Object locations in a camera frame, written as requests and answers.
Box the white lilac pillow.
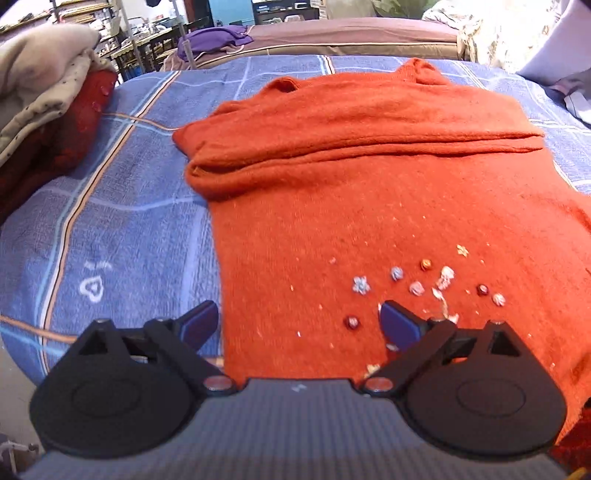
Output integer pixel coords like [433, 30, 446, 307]
[517, 0, 590, 85]

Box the beige folded garment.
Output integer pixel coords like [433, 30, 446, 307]
[1, 24, 100, 128]

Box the metal rack stand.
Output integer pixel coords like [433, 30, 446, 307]
[49, 1, 186, 82]

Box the cream dotted folded garment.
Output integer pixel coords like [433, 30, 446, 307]
[1, 49, 115, 163]

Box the white pink garment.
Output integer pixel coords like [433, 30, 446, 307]
[547, 70, 591, 126]

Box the green potted plant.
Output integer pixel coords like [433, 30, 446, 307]
[372, 0, 438, 20]

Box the floral pillow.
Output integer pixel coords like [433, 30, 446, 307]
[423, 0, 564, 72]

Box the purple cloth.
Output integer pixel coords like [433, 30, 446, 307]
[177, 25, 253, 61]

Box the dark red folded garment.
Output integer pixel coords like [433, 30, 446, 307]
[1, 70, 116, 221]

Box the orange knit sweater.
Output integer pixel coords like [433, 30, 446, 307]
[173, 59, 590, 428]

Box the brown mauve bed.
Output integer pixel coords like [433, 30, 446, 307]
[160, 17, 469, 72]

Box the blue plaid bed sheet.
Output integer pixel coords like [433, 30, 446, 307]
[0, 54, 591, 386]

